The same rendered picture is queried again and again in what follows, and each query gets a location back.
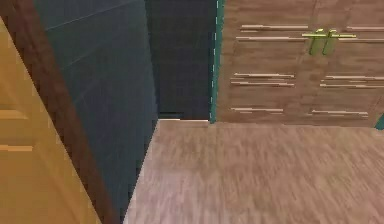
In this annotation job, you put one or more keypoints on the brown wooden double door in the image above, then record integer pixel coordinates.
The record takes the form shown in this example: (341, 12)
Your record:
(266, 60)

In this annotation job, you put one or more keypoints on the orange wooden door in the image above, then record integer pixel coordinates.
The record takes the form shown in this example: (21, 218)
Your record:
(30, 160)

